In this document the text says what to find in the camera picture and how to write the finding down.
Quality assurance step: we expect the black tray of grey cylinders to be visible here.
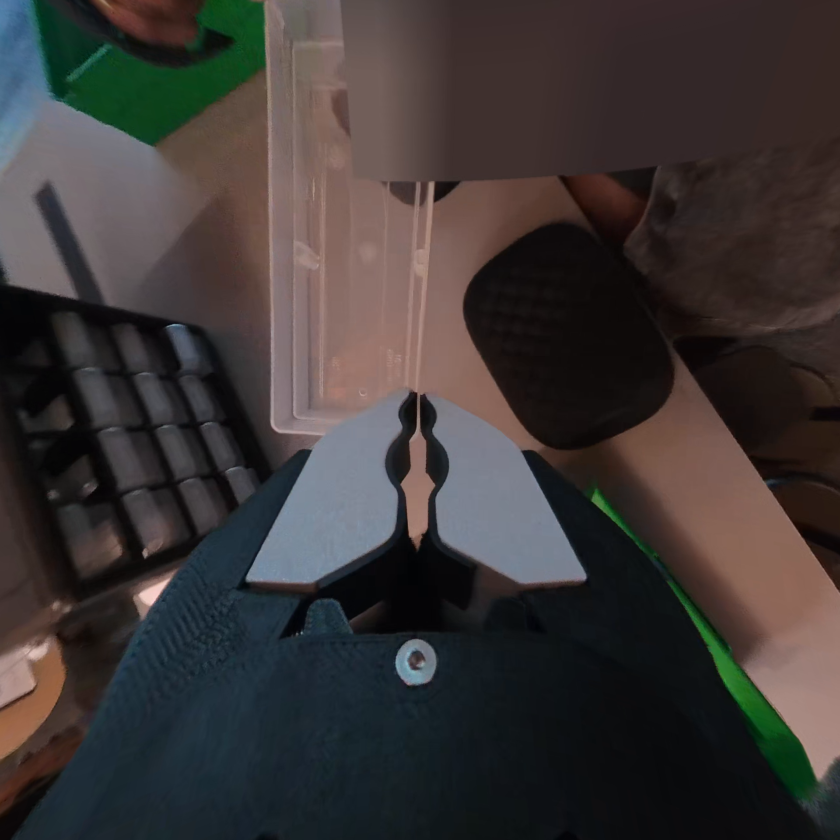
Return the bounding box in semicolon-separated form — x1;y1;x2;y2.
0;283;274;602

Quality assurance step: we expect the brown round object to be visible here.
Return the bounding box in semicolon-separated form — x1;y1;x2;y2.
0;640;68;765

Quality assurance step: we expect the green box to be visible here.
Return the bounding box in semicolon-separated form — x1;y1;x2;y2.
34;0;265;147

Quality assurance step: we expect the person's right forearm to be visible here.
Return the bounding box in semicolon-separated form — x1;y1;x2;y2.
561;141;840;343

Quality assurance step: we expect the grid of small cabinet drawers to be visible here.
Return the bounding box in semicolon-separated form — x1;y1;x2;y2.
13;308;263;580

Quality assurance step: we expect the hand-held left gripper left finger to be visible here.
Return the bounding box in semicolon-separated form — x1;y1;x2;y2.
245;387;417;596

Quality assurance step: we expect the clear plastic drawer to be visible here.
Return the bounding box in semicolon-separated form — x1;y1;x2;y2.
262;0;438;438

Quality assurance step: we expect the bright green object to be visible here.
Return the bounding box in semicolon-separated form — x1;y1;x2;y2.
587;484;819;799

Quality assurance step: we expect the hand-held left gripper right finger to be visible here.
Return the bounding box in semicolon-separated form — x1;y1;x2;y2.
419;392;588;589

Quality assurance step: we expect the blue cloth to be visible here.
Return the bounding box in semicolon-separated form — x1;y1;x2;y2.
0;0;55;173

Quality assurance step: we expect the grey tape strip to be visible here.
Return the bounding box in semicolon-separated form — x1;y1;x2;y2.
33;180;107;304

